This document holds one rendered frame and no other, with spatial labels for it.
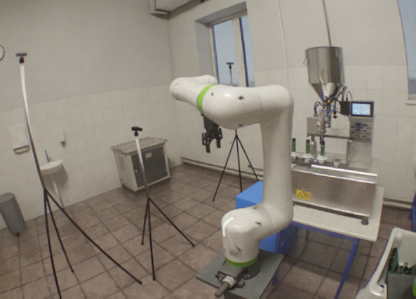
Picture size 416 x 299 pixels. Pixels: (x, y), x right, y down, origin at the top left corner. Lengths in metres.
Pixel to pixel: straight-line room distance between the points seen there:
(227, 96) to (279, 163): 0.28
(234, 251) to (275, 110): 0.47
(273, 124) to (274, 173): 0.16
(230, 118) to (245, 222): 0.33
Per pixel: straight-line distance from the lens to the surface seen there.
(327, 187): 1.46
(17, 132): 3.78
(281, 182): 0.75
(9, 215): 3.78
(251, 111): 0.60
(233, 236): 0.72
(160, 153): 3.87
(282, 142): 0.70
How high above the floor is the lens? 1.57
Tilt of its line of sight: 13 degrees down
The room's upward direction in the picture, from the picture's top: 6 degrees counter-clockwise
